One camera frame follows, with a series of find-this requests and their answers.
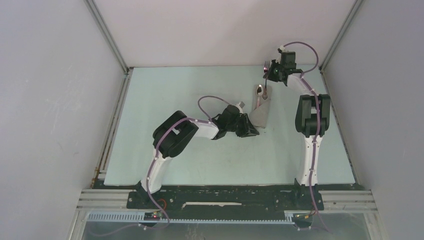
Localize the grey cloth napkin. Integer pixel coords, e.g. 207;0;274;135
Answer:
248;84;272;129

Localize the pink handled spoon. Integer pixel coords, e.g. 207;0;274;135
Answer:
256;84;265;109

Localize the aluminium frame post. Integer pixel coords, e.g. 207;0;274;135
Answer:
319;0;366;72
83;0;130;74

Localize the right aluminium frame post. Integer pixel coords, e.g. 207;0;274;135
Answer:
319;0;366;72

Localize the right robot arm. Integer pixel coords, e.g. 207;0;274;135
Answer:
263;47;331;209

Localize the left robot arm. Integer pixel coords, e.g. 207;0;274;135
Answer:
136;104;260;208

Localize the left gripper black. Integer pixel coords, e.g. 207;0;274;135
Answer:
226;113;259;138

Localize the white cable duct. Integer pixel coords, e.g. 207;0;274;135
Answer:
86;211;301;225

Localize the left aluminium frame post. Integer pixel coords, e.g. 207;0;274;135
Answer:
83;0;130;74

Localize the purple metallic fork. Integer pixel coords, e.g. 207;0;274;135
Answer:
262;60;271;100

